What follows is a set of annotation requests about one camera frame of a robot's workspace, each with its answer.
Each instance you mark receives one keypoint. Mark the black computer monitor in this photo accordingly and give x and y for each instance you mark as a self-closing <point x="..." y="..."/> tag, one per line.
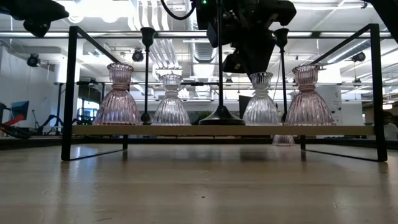
<point x="243" y="105"/>

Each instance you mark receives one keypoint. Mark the person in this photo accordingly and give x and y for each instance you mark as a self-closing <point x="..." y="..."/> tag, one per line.
<point x="390" y="126"/>

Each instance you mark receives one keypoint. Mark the red bar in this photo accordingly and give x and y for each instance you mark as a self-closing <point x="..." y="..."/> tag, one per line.
<point x="14" y="120"/>

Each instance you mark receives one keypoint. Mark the clear ribbed glass candle holder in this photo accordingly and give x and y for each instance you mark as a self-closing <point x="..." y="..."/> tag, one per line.
<point x="171" y="109"/>
<point x="261" y="109"/>

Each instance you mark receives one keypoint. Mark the wooden shelf with black legs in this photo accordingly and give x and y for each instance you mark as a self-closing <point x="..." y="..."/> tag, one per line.
<point x="186" y="130"/>

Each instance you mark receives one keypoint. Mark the tall black candlestick holder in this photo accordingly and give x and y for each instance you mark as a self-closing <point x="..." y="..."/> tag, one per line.
<point x="281" y="35"/>
<point x="147" y="37"/>
<point x="221" y="118"/>

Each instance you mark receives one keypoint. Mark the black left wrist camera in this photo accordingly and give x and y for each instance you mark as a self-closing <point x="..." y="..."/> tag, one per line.
<point x="233" y="63"/>

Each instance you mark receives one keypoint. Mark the black ceiling spotlight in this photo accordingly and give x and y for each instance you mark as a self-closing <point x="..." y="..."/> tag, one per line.
<point x="33" y="60"/>
<point x="359" y="57"/>
<point x="137" y="55"/>

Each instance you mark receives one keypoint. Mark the black metal table frame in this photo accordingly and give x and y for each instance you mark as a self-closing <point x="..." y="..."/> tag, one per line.
<point x="192" y="141"/>

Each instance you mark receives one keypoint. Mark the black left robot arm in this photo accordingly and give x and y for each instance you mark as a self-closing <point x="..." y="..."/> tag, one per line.
<point x="37" y="12"/>

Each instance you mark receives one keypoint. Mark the blue computer monitor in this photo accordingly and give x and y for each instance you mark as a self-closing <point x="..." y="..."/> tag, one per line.
<point x="19" y="110"/>

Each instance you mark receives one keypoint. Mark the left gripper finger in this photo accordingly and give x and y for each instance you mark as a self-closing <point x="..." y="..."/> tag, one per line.
<point x="258" y="56"/>

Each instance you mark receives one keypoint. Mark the pink ribbed glass candle holder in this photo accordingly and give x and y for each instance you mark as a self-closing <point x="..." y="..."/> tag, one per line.
<point x="283" y="140"/>
<point x="309" y="107"/>
<point x="117" y="105"/>

